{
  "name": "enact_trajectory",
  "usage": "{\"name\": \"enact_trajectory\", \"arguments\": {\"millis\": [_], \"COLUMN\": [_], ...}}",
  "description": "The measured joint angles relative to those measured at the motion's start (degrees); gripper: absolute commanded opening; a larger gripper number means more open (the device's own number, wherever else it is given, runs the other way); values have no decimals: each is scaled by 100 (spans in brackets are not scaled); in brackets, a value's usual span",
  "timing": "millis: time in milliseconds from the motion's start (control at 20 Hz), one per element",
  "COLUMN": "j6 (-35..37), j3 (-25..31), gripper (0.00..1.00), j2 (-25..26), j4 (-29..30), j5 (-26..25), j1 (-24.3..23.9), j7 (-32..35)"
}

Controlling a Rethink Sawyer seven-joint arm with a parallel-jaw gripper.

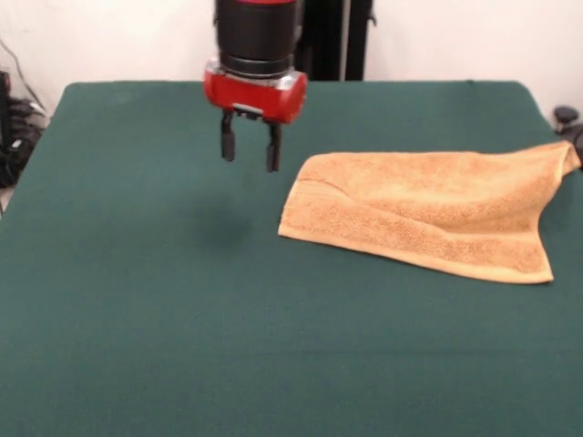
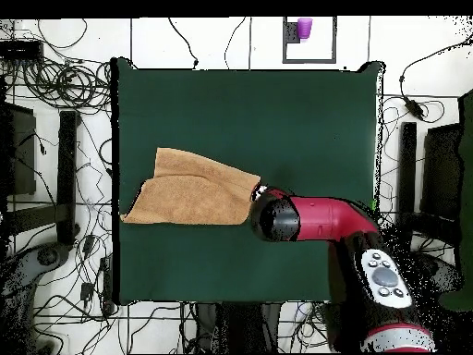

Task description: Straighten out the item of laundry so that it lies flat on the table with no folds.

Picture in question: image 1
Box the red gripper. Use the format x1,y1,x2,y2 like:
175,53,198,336
201,57,310,174

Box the tan terry towel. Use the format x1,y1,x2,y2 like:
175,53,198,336
277,139,583,285

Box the black upright stand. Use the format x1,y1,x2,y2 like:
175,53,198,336
298,0,378,83

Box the dark green table cloth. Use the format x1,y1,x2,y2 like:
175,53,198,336
0,79,583,437

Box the black box device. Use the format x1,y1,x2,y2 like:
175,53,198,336
0,70,11,137

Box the black round floor object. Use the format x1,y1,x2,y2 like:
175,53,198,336
553,105,583,151

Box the black coiled cable bundle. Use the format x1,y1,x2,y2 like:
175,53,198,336
0,97,49,188

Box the thin grey cable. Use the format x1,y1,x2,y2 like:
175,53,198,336
0,38,46,110

